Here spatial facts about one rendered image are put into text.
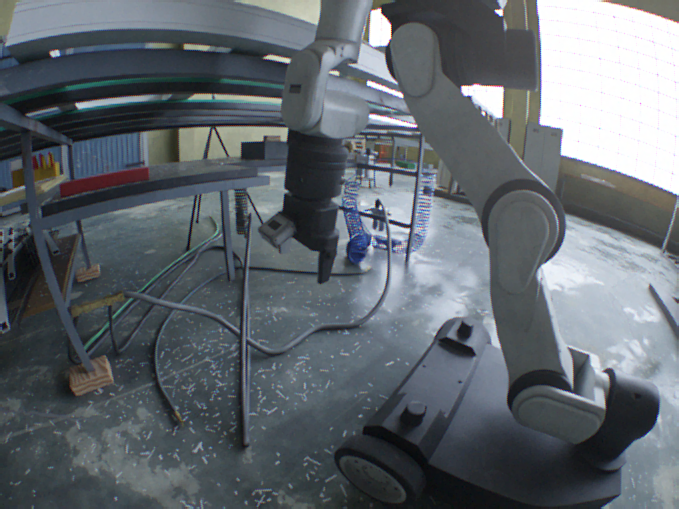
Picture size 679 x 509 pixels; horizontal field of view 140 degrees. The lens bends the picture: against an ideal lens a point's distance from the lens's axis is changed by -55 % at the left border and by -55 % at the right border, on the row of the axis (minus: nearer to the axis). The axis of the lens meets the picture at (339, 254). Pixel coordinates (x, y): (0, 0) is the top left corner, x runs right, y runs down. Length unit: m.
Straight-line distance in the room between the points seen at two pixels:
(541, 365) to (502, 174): 0.35
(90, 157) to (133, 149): 1.05
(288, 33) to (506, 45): 0.38
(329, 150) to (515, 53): 0.34
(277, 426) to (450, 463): 0.45
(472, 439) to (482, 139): 0.57
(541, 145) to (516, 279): 7.10
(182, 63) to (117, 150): 6.48
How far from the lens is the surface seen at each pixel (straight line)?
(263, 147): 1.53
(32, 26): 0.50
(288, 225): 0.41
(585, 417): 0.61
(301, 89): 0.37
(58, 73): 0.52
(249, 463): 0.75
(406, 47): 0.51
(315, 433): 0.78
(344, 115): 0.39
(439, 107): 0.47
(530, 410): 0.59
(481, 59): 0.51
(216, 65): 0.55
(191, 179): 0.90
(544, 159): 7.47
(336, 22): 0.40
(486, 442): 0.65
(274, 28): 0.56
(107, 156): 6.97
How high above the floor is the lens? 0.67
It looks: 22 degrees down
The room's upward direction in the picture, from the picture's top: 3 degrees clockwise
